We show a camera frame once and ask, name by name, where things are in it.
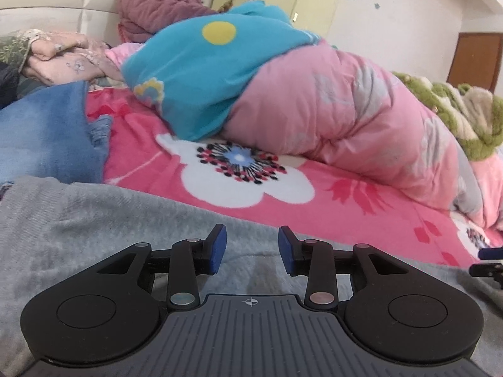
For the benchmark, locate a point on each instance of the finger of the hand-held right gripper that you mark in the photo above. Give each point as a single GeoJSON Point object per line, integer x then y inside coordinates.
{"type": "Point", "coordinates": [491, 254]}
{"type": "Point", "coordinates": [487, 270]}

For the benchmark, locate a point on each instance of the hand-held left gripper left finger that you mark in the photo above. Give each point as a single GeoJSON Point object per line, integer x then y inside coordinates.
{"type": "Point", "coordinates": [218, 247]}

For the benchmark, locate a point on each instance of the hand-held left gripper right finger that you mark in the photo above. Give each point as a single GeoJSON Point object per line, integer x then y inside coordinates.
{"type": "Point", "coordinates": [286, 249]}

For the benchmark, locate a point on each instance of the grey sweatpants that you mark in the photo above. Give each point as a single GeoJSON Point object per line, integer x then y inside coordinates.
{"type": "Point", "coordinates": [78, 224]}

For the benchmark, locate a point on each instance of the green and cream fleece garment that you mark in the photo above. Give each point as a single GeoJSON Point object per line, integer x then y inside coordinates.
{"type": "Point", "coordinates": [471, 125]}

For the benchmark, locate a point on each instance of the pink floral quilt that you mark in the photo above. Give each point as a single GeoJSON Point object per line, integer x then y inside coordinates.
{"type": "Point", "coordinates": [334, 118]}

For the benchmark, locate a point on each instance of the teal dotted quilt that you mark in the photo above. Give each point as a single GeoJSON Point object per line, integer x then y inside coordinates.
{"type": "Point", "coordinates": [196, 74]}

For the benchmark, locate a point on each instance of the brown wooden door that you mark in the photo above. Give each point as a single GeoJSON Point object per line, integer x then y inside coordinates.
{"type": "Point", "coordinates": [479, 63]}

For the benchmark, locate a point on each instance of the blue jeans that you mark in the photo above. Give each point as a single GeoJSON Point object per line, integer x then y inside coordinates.
{"type": "Point", "coordinates": [47, 137]}

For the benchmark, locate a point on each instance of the pink floral pajama garment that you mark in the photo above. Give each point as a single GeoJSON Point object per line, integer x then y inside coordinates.
{"type": "Point", "coordinates": [66, 66]}

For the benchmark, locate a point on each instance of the pale yellow wardrobe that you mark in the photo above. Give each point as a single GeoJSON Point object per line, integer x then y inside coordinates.
{"type": "Point", "coordinates": [314, 0]}

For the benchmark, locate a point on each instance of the dark jacket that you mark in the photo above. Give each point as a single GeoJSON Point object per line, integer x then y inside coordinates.
{"type": "Point", "coordinates": [8, 82]}

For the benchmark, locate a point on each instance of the green patterned cloth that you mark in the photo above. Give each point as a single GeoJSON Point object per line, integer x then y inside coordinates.
{"type": "Point", "coordinates": [11, 49]}

